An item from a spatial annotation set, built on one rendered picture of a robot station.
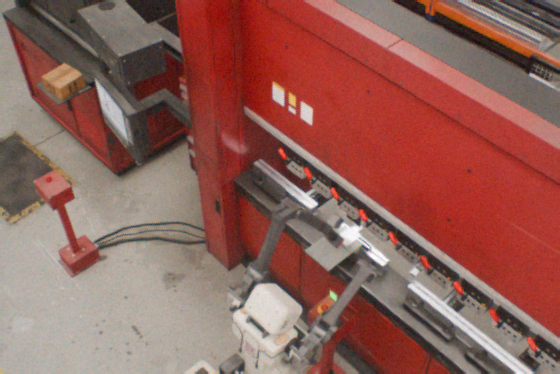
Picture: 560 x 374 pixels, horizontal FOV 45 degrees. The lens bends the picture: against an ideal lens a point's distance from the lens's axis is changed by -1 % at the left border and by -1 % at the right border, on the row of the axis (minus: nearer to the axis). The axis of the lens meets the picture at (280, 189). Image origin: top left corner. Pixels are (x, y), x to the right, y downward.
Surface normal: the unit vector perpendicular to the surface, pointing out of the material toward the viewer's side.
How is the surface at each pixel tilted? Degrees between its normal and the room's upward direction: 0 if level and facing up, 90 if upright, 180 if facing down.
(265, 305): 48
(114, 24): 0
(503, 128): 90
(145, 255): 0
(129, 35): 0
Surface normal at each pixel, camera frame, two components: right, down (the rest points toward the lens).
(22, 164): 0.00, -0.68
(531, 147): -0.74, 0.50
